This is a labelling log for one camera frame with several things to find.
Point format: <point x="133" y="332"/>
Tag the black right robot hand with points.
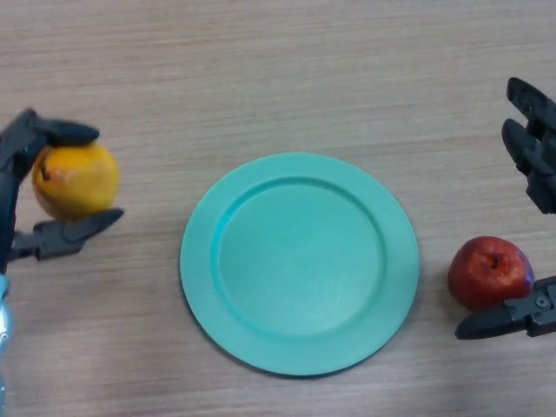
<point x="540" y="174"/>

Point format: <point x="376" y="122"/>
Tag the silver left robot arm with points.
<point x="3" y="330"/>

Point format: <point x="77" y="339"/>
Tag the green round plate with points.
<point x="299" y="269"/>

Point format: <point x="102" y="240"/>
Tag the red apple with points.
<point x="482" y="273"/>

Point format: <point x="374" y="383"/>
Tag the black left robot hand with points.
<point x="8" y="182"/>

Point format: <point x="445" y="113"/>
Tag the yellow pear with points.
<point x="78" y="182"/>

